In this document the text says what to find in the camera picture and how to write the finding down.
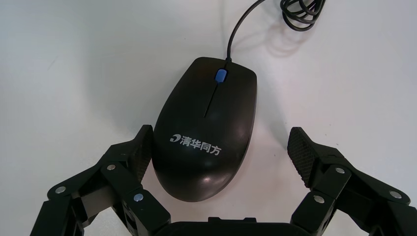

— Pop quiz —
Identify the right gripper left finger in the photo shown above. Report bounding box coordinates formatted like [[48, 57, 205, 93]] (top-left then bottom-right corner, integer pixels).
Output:
[[30, 124, 172, 236]]

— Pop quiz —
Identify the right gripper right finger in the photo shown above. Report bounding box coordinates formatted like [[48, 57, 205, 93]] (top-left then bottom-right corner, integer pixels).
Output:
[[286, 127, 417, 236]]

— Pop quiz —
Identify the black USB cable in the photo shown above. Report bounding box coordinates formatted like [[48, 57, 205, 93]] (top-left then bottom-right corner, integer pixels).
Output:
[[151, 0, 327, 203]]

